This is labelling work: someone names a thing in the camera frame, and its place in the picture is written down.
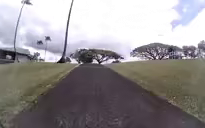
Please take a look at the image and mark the tall curved palm tree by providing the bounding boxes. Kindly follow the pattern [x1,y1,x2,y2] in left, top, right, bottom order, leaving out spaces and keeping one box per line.
[12,0,34,64]

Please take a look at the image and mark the wide spreading tree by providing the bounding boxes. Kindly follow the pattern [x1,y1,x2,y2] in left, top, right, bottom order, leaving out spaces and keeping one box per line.
[69,47,125,65]
[129,42,184,61]

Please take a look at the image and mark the low building with flat roof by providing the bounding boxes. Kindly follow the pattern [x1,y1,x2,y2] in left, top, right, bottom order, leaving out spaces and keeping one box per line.
[0,46,32,64]

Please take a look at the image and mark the green grass lawn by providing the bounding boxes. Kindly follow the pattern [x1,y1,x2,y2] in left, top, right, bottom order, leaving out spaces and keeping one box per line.
[0,61,80,128]
[104,57,205,127]

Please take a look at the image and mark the dark asphalt path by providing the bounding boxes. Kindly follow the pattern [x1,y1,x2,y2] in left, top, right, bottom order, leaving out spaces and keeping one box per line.
[9,63,205,128]

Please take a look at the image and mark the small distant palm tree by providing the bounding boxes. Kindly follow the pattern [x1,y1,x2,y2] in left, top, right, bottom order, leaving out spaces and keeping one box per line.
[36,39,45,61]
[43,35,53,62]

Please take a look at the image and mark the tall dark palm trunk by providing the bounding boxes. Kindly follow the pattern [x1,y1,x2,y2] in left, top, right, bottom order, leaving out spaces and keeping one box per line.
[56,0,75,64]

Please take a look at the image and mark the group of distant trees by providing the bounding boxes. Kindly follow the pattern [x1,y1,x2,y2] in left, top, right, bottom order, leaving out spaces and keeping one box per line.
[182,37,205,60]

